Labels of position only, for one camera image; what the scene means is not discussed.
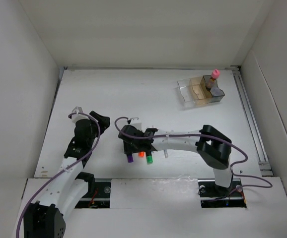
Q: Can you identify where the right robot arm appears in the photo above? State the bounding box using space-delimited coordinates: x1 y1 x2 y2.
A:
118 124 233 197

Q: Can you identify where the blue pen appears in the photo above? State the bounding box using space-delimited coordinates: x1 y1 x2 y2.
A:
163 150 168 158

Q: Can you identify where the purple highlighter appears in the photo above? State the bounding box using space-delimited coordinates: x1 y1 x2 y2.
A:
127 154 134 163

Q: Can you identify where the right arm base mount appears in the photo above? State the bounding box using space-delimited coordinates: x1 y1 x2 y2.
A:
198 178 247 208

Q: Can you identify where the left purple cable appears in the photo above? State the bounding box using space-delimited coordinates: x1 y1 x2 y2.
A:
14 113 101 238

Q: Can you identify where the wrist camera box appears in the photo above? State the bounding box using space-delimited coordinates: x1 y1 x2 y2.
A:
71 107 84 123
127 117 142 130

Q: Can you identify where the green highlighter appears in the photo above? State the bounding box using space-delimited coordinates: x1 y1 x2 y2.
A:
146 153 153 164

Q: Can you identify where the pink cap glue bottle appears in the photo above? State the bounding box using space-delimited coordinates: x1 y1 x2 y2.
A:
206 69 220 91

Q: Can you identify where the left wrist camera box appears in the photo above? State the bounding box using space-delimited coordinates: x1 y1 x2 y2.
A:
71 107 84 123

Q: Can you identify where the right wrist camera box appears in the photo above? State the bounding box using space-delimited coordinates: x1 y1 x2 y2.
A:
127 117 142 130

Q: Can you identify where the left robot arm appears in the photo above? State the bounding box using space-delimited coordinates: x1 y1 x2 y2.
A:
16 107 110 238

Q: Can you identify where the three-compartment plastic organizer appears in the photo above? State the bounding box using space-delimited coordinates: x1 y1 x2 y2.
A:
177 75 225 107

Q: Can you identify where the purple cable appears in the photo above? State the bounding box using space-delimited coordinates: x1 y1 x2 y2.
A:
14 113 101 238
114 116 274 202

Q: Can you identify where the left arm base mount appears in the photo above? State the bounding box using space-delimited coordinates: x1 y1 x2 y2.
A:
75 178 111 209

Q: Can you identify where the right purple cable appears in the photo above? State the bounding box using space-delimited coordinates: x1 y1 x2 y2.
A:
114 116 274 202

